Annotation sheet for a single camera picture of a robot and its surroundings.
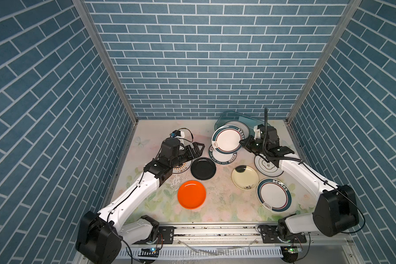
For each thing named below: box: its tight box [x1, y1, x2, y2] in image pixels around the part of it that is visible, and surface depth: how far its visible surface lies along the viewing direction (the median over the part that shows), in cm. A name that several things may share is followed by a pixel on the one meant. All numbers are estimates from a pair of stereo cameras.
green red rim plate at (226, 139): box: [211, 124, 245, 155], surface depth 90 cm
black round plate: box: [190, 157, 217, 181], surface depth 96 cm
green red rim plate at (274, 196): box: [256, 178, 293, 213], surface depth 87 cm
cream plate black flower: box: [231, 165, 260, 191], surface depth 94 cm
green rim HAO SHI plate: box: [208, 145, 238, 165], surface depth 101 cm
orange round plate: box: [177, 179, 207, 210], surface depth 88 cm
